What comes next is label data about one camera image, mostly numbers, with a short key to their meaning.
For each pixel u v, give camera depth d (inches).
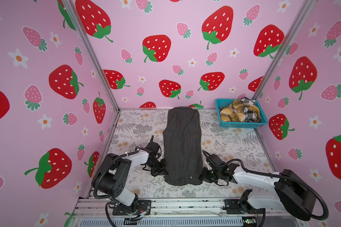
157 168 30.7
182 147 38.2
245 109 41.7
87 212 28.9
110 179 17.8
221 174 25.8
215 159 27.0
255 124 40.1
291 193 16.6
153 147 30.0
